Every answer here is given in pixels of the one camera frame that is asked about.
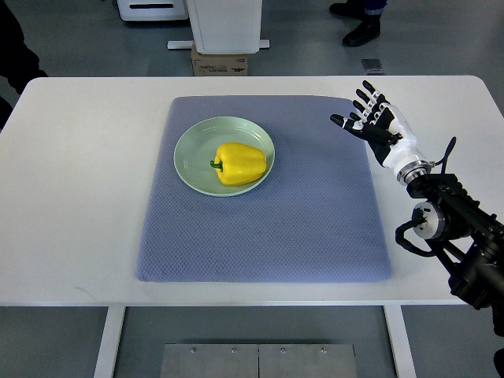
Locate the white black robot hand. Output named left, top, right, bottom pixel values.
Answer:
left=330, top=80, right=432, bottom=185

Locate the yellow bell pepper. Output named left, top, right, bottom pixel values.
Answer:
left=209, top=142, right=267, bottom=187

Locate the grey floor plate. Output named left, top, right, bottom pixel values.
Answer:
left=361, top=58, right=384, bottom=75

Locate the light green plate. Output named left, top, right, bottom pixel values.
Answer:
left=174, top=117, right=275, bottom=197

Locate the black shoe right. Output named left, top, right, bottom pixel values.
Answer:
left=342, top=16, right=381, bottom=47

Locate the black shoe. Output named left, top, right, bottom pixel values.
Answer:
left=329, top=0, right=365, bottom=19
left=342, top=16, right=381, bottom=47

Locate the blue textured mat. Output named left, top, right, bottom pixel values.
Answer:
left=135, top=95, right=391, bottom=284

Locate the black shoe left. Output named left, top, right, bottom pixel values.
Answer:
left=329, top=0, right=365, bottom=19

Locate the cardboard box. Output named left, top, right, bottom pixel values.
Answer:
left=191, top=45, right=249, bottom=76

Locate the white table leg right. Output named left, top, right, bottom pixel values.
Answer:
left=384, top=305, right=417, bottom=378

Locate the white table leg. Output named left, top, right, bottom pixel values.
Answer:
left=94, top=305, right=126, bottom=378
left=384, top=305, right=417, bottom=378

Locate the white cabinet with slot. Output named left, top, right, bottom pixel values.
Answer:
left=117, top=0, right=189, bottom=22

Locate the white table leg left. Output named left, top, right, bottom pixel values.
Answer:
left=94, top=305, right=126, bottom=378

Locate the white pedestal stand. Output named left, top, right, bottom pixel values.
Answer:
left=167, top=0, right=270, bottom=55

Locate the metal base plate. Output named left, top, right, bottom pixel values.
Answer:
left=160, top=343, right=358, bottom=377

